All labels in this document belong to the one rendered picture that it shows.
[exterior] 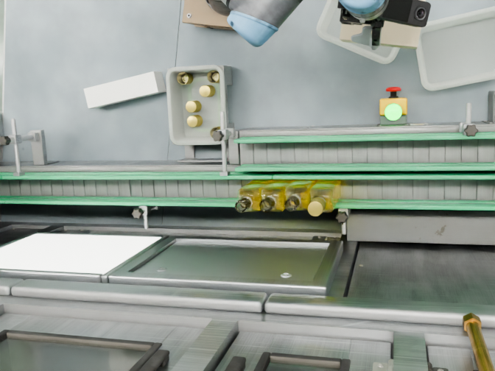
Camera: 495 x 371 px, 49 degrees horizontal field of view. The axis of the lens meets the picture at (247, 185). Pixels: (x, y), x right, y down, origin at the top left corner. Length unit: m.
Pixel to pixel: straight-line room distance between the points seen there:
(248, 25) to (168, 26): 0.83
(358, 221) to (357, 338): 0.56
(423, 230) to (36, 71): 1.29
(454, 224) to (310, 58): 0.59
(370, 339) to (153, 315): 0.40
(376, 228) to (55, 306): 0.82
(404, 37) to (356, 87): 0.41
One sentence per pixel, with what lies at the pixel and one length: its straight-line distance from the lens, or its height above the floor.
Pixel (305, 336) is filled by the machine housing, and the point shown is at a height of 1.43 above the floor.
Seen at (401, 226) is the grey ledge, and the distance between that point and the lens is 1.49.
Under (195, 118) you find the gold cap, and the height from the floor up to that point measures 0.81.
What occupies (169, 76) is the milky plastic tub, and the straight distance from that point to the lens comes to 1.61.
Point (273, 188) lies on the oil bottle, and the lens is 1.30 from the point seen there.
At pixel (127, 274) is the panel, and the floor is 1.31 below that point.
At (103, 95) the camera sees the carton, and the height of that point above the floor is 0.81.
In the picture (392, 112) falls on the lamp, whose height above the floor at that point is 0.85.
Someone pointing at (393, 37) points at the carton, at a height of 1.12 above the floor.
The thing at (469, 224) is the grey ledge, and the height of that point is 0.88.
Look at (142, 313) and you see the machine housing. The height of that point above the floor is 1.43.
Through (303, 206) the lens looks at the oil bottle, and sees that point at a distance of 1.28.
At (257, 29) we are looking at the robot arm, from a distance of 0.91.
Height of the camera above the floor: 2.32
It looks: 72 degrees down
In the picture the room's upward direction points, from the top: 123 degrees counter-clockwise
